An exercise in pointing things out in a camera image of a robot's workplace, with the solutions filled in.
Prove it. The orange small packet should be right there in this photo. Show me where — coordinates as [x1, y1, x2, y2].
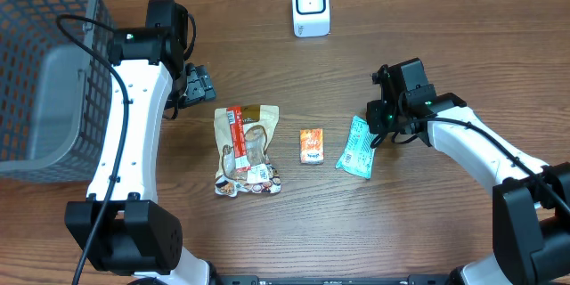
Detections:
[300, 128, 324, 165]

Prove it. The red candy bar wrapper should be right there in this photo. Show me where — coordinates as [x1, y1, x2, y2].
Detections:
[226, 106, 250, 172]

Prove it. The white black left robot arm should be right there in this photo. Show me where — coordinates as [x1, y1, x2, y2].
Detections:
[64, 0, 223, 285]

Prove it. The white barcode scanner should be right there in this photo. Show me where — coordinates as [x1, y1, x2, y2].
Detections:
[291, 0, 330, 37]

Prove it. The grey plastic mesh basket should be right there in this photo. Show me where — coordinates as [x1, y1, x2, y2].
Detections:
[1, 0, 113, 183]

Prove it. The teal tissue packet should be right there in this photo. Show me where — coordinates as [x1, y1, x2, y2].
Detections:
[335, 116, 375, 179]

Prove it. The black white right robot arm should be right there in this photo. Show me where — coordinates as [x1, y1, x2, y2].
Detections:
[366, 58, 569, 284]

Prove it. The beige snack pouch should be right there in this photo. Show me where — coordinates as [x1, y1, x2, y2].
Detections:
[214, 104, 281, 197]

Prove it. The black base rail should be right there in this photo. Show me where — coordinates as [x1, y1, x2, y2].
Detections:
[208, 274, 451, 285]

